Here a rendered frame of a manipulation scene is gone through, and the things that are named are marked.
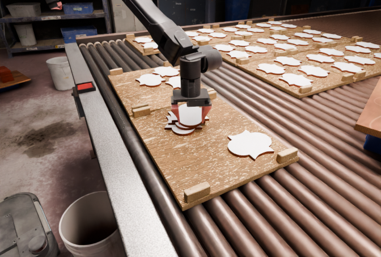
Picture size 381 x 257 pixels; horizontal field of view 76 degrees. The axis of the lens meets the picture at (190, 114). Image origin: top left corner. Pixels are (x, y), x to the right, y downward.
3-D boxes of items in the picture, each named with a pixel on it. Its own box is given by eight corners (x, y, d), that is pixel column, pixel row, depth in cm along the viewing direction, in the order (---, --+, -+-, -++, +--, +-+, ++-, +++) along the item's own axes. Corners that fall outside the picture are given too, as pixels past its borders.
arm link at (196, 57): (174, 54, 65) (189, 59, 61) (194, 49, 68) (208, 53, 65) (176, 78, 68) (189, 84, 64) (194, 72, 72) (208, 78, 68)
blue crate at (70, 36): (64, 44, 463) (61, 32, 451) (63, 39, 494) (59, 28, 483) (98, 40, 489) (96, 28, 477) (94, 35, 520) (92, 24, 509)
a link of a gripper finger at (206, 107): (185, 117, 78) (185, 90, 73) (207, 116, 78) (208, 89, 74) (187, 129, 72) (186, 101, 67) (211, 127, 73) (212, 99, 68)
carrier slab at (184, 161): (182, 211, 52) (182, 206, 51) (130, 121, 84) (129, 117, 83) (298, 160, 66) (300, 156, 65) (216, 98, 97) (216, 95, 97)
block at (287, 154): (280, 164, 63) (282, 156, 61) (274, 160, 64) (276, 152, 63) (296, 158, 65) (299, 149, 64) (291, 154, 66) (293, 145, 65)
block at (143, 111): (134, 118, 82) (133, 111, 80) (132, 116, 83) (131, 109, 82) (151, 114, 84) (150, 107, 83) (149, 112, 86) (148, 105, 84)
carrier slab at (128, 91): (130, 119, 84) (129, 115, 84) (108, 78, 116) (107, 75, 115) (216, 98, 98) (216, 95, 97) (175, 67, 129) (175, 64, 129)
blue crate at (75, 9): (64, 15, 448) (62, 5, 440) (67, 12, 480) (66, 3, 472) (92, 13, 459) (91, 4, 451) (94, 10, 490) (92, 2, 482)
